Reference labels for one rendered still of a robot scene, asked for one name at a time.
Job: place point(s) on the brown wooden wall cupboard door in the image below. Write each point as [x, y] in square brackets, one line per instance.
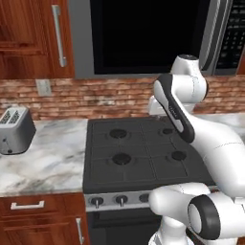
[28, 38]

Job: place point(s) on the silver oven with black door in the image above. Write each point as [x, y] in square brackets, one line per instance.
[121, 226]

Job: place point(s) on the silver toaster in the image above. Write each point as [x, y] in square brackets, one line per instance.
[16, 132]

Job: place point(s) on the brown wooden drawer front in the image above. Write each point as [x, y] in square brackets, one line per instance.
[48, 207]

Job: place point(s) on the brown wooden base cupboard door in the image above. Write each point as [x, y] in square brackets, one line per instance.
[41, 233]

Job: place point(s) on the black oven knob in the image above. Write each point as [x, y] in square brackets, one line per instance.
[96, 201]
[144, 198]
[121, 200]

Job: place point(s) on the grey wall socket plate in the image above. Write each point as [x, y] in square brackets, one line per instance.
[43, 87]

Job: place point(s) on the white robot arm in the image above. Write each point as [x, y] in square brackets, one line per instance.
[223, 153]

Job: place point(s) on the silver microwave oven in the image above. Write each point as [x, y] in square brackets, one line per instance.
[143, 35]

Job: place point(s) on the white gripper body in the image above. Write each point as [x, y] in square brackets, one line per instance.
[155, 107]

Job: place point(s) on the black gas hob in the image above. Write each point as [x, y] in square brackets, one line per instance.
[134, 153]

